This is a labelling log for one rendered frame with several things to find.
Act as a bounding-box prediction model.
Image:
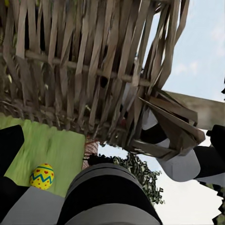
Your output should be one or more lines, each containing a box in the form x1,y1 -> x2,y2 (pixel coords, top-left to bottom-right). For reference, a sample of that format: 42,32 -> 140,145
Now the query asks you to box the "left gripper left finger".
0,125 -> 24,180

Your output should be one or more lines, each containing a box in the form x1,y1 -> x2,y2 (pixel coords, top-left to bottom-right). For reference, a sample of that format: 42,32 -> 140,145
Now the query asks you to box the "wicker basket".
0,0 -> 206,162

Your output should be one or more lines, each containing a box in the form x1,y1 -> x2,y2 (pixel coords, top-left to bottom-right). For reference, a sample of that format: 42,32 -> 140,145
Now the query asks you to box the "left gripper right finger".
210,124 -> 225,162

